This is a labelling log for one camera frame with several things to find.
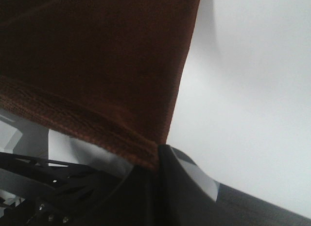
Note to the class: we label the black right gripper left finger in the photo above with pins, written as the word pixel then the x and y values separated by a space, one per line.
pixel 130 204

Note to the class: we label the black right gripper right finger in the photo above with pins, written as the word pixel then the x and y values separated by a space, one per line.
pixel 184 202

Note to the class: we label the brown towel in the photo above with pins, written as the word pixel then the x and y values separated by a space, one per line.
pixel 103 71

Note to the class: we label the grey perforated plastic basket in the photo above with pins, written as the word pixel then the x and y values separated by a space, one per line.
pixel 54 193

